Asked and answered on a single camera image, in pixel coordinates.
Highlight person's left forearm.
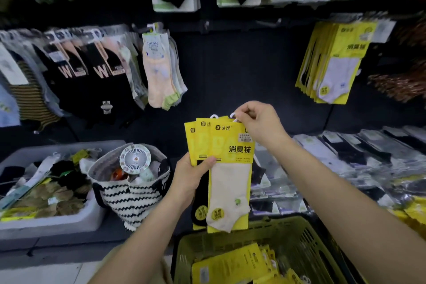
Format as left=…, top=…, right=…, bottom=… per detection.
left=88, top=193, right=197, bottom=284

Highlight person's left hand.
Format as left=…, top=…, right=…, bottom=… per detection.
left=166, top=152, right=217, bottom=211

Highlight stack of upright yellow packets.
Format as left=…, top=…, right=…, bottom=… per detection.
left=387, top=193, right=426, bottom=241

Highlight person's right forearm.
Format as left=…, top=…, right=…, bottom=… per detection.
left=266, top=134, right=426, bottom=284

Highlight yellow packet cream sock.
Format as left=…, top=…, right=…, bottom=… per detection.
left=206, top=112, right=257, bottom=234

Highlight black white zigzag tote bag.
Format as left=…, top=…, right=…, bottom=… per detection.
left=87, top=143, right=172, bottom=232

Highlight row of clear bagged socks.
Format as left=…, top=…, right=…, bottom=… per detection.
left=249, top=126, right=426, bottom=218

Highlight yellow hooked sock packet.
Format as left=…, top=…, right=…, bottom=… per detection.
left=184, top=120, right=197, bottom=167

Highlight person's right hand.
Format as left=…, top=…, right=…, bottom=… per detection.
left=233, top=100, right=293, bottom=151

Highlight heap of copper hangers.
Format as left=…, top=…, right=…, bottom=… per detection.
left=367, top=20, right=426, bottom=105

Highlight pile of yellow sock packets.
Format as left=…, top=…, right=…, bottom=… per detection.
left=191, top=243, right=312, bottom=284

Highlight hanging bunch yellow sock packets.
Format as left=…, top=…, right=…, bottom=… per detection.
left=295, top=20, right=379, bottom=105

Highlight olive trousers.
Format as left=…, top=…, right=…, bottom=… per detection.
left=96, top=244, right=174, bottom=284

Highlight row black socks peach cuffs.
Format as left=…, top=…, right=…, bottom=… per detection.
left=33, top=26, right=149, bottom=121

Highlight white handheld fan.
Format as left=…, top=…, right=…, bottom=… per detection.
left=119, top=144, right=152, bottom=175

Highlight clear price tag holder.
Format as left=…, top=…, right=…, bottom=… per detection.
left=371, top=19, right=397, bottom=44

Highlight green shopping basket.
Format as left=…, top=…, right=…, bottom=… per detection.
left=170, top=215, right=367, bottom=284

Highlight white plastic bin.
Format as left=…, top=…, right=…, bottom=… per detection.
left=0, top=140, right=127, bottom=241

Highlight bunch of pastel sock packs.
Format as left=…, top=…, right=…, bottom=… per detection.
left=142, top=24, right=188, bottom=111

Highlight bunch of striped socks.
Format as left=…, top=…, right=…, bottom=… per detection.
left=0, top=29, right=64, bottom=131

